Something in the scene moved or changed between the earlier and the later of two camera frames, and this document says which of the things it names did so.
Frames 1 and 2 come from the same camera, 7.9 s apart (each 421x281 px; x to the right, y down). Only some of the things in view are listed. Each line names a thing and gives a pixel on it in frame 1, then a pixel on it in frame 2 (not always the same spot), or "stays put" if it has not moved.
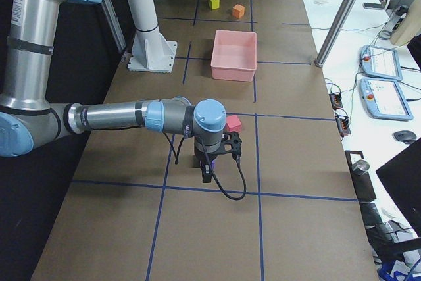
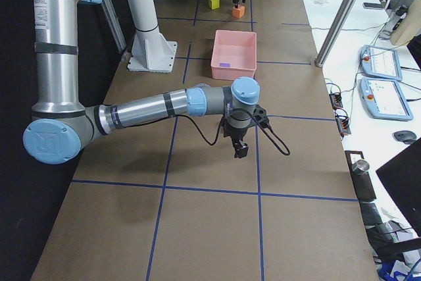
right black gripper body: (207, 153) to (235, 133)
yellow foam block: (214, 2) stays put
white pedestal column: (151, 52) stays put
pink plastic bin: (234, 55) stays put
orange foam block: (238, 11) stays put
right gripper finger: (206, 172) to (241, 148)
